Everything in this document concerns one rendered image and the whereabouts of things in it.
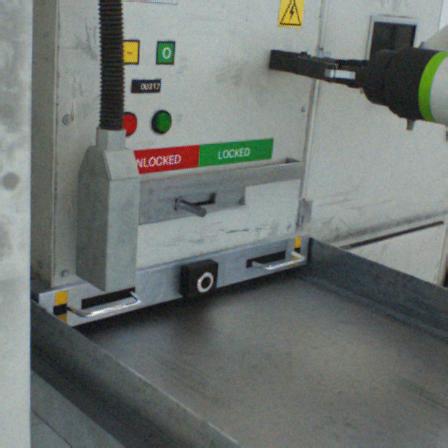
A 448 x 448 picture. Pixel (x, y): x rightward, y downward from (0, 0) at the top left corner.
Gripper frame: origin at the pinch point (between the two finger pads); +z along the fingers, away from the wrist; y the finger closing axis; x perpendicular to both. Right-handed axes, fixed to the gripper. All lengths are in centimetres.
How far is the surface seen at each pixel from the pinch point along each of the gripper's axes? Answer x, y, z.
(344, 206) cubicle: -33, 40, 15
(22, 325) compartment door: -10, -67, -41
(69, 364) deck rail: -36, -42, -6
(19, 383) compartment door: -14, -67, -41
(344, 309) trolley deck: -38.3, 6.3, -12.2
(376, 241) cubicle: -44, 56, 16
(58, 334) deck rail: -33, -42, -4
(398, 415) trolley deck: -38, -14, -37
